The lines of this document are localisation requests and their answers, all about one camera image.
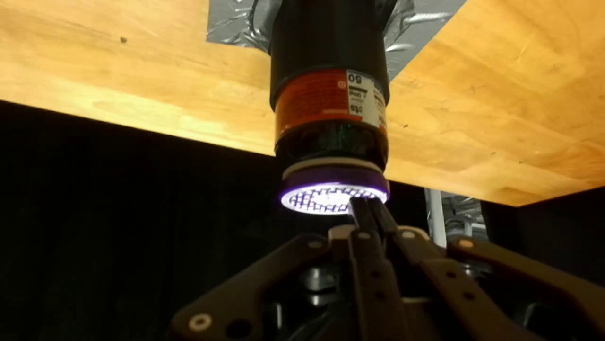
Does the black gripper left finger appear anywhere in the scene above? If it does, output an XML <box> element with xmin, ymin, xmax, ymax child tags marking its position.
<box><xmin>168</xmin><ymin>197</ymin><xmax>412</xmax><ymax>341</ymax></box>

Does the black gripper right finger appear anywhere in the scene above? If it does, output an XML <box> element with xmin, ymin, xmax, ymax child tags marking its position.
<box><xmin>367</xmin><ymin>201</ymin><xmax>605</xmax><ymax>341</ymax></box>

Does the silver taped metal post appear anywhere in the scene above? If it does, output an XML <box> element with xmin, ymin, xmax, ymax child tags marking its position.
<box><xmin>423</xmin><ymin>188</ymin><xmax>491</xmax><ymax>244</ymax></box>

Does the small silver duct tape piece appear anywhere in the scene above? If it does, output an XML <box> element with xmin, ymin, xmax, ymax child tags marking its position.
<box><xmin>206</xmin><ymin>0</ymin><xmax>280</xmax><ymax>57</ymax></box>

